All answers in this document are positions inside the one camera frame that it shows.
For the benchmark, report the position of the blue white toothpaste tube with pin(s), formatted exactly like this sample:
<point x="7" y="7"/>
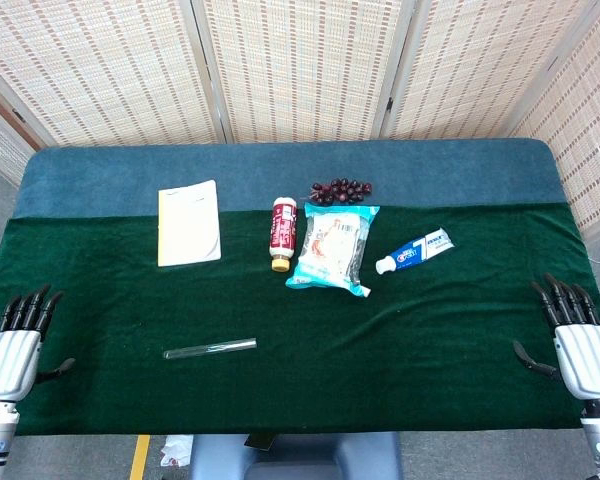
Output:
<point x="420" y="250"/>

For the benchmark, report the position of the teal snack bag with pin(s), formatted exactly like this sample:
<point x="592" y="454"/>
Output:
<point x="330" y="250"/>

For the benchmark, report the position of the green velvet cloth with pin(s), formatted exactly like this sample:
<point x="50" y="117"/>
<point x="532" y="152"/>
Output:
<point x="300" y="375"/>

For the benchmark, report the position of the crumpled white plastic bag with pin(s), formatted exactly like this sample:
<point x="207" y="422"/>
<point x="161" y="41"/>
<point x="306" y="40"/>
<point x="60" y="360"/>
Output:
<point x="177" y="450"/>

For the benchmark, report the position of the white yellow notebook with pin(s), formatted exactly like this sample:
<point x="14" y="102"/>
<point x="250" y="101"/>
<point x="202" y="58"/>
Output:
<point x="190" y="225"/>

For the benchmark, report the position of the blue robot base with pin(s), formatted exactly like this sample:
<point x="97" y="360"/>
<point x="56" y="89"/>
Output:
<point x="220" y="460"/>

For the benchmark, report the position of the red label bottle yellow cap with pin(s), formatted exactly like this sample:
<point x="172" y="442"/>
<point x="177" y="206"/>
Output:
<point x="283" y="230"/>

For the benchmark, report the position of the yellow floor tape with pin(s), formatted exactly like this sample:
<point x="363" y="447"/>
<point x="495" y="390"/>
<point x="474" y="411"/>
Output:
<point x="140" y="457"/>

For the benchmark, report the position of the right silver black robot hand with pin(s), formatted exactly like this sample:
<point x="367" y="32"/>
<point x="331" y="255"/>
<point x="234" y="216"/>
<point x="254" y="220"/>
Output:
<point x="587" y="360"/>

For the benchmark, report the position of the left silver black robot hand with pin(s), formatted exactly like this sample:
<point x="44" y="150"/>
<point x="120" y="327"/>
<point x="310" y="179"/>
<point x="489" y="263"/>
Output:
<point x="10" y="360"/>

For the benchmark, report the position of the transparent glass test tube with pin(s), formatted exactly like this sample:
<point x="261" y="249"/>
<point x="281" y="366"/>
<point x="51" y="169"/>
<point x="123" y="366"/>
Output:
<point x="210" y="348"/>

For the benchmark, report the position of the dark red grape bunch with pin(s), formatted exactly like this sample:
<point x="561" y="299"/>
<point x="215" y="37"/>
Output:
<point x="340" y="191"/>

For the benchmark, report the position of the bamboo folding screen panel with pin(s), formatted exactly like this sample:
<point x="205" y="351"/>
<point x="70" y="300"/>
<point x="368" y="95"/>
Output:
<point x="300" y="65"/>
<point x="590" y="125"/>
<point x="480" y="65"/>
<point x="0" y="145"/>
<point x="105" y="65"/>

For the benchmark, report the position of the white toothpaste cap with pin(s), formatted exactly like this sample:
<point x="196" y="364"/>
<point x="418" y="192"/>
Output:
<point x="365" y="291"/>

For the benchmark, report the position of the small black flat object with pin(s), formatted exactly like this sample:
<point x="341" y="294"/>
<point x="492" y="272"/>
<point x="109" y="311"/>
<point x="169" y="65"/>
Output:
<point x="260" y="441"/>

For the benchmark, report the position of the blue table cloth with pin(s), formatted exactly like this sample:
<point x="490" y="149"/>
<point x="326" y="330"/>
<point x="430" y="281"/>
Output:
<point x="105" y="180"/>

